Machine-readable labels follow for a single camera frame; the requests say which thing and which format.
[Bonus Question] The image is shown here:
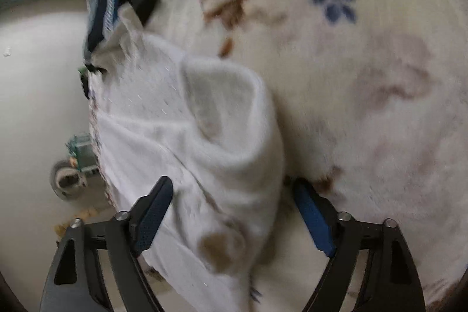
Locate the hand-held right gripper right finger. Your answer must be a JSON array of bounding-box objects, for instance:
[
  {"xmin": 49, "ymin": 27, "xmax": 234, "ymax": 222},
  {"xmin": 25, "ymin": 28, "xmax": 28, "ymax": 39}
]
[{"xmin": 292, "ymin": 177, "xmax": 426, "ymax": 312}]

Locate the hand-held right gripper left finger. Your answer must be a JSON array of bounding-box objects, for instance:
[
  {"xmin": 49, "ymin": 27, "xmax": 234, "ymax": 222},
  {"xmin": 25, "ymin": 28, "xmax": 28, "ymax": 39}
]
[{"xmin": 39, "ymin": 176, "xmax": 174, "ymax": 312}]

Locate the white towel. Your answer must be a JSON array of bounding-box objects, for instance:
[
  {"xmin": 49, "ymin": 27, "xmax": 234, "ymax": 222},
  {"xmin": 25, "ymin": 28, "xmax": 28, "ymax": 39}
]
[{"xmin": 88, "ymin": 5, "xmax": 286, "ymax": 312}]

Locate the roll of tape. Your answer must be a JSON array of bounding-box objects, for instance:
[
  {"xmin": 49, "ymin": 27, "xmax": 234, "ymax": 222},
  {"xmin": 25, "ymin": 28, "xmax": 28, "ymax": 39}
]
[{"xmin": 50, "ymin": 159, "xmax": 88, "ymax": 201}]

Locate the green patterned box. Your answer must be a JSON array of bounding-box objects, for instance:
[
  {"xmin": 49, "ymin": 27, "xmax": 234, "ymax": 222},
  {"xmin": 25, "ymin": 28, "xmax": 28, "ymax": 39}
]
[{"xmin": 66, "ymin": 133, "xmax": 99, "ymax": 174}]

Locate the floral plush blanket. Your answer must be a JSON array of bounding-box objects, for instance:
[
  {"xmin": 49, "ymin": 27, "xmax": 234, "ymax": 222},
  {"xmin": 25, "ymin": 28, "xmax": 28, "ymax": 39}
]
[{"xmin": 110, "ymin": 0, "xmax": 468, "ymax": 312}]

